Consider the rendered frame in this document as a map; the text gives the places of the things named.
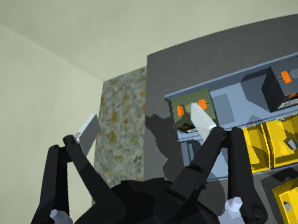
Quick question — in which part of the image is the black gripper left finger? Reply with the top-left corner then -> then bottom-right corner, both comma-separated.
31,113 -> 129,224

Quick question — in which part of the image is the yellow bin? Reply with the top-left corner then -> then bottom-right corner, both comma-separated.
272,177 -> 298,224
243,124 -> 270,173
262,114 -> 298,168

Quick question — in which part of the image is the light blue metal shelf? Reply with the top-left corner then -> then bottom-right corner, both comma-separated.
165,52 -> 298,182

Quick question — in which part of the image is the dark grey tool case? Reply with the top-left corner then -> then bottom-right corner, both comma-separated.
261,57 -> 298,113

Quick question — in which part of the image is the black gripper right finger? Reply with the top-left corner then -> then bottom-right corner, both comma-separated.
153,103 -> 268,224

